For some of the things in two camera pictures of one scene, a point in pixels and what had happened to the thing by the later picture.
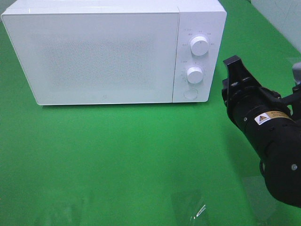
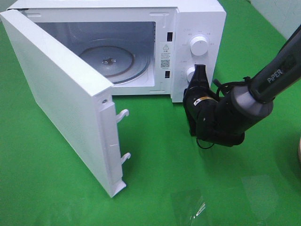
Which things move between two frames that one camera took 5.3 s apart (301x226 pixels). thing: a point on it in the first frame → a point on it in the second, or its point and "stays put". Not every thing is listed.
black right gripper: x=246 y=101 → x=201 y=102
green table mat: x=156 y=164 stays put
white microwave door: x=87 y=58 → x=79 y=103
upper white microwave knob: x=199 y=45 stays put
